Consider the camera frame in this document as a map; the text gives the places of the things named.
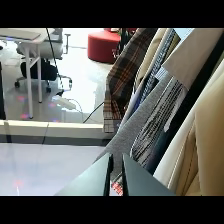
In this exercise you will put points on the dark blue striped garment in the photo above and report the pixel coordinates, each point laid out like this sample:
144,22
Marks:
156,71

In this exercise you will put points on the white desk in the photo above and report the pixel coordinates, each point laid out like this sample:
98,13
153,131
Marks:
31,56

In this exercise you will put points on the silver frame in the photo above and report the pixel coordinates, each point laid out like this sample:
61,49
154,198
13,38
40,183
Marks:
50,129

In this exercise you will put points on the black garment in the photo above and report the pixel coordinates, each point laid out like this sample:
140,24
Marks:
191,100

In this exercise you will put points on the thin beige garment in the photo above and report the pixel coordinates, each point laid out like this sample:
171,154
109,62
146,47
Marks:
150,56

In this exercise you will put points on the white power strip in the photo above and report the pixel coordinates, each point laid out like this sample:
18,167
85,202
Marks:
63,102

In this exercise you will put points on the beige collared garment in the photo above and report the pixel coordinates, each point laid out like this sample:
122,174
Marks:
196,53

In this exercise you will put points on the black office chair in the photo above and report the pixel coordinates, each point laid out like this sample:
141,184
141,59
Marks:
46,71

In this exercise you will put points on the cream garment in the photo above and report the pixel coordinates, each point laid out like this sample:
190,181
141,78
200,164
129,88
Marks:
203,150

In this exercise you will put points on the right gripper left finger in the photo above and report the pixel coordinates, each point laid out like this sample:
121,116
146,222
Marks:
95,180

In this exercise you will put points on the grey white striped garment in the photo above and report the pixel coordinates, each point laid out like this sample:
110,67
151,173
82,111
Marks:
160,116

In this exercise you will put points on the red round pouf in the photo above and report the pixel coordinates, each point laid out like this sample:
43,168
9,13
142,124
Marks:
101,46

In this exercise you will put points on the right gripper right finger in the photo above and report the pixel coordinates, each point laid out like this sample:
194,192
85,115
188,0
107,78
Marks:
140,181

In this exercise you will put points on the brown checked shirt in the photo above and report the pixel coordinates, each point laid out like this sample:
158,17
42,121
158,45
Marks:
121,76

